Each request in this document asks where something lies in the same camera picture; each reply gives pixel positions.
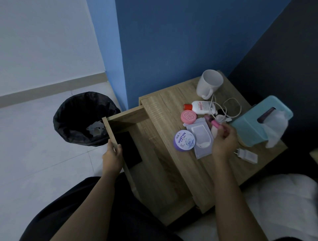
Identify person's right hand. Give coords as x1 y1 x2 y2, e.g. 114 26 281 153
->
211 123 239 162

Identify crumpled white tissue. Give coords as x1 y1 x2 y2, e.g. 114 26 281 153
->
86 121 107 136

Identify black shorts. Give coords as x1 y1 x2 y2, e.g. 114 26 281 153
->
19 173 185 241

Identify purple round cream jar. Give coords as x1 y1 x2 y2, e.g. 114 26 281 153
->
173 130 196 152

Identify white charger adapter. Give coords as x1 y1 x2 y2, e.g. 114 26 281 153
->
235 148 258 164

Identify pink round compact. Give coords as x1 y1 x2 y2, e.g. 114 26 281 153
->
181 110 197 124

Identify person's left forearm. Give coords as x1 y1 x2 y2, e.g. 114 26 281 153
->
50 171 123 241

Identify teal tissue box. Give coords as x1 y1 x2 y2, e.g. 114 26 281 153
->
229 95 294 147

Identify trash bin with black bag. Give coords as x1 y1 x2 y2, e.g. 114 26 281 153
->
53 92 122 147

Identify wooden nightstand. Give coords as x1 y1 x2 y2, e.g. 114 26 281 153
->
139 71 289 215

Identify person's left hand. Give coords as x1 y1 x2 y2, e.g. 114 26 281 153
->
102 140 124 175

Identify person's right forearm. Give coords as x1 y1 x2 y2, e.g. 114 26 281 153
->
213 158 269 241

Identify wooden drawer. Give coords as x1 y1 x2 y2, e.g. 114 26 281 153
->
102 105 199 226

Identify white charging cable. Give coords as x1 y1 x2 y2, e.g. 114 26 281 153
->
208 95 242 123

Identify white bedding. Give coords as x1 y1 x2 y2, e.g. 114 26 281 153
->
174 173 318 241

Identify white lotion bottle orange cap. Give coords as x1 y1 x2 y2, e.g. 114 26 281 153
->
184 100 216 115

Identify white mug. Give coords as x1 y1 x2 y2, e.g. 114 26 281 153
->
196 69 224 100

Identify white wet wipes packet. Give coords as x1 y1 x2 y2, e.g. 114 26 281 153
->
186 117 216 159

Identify white facial tissue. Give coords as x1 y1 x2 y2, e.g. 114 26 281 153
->
260 109 290 149

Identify pink lip balm tube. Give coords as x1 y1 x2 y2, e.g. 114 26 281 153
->
205 114 225 130

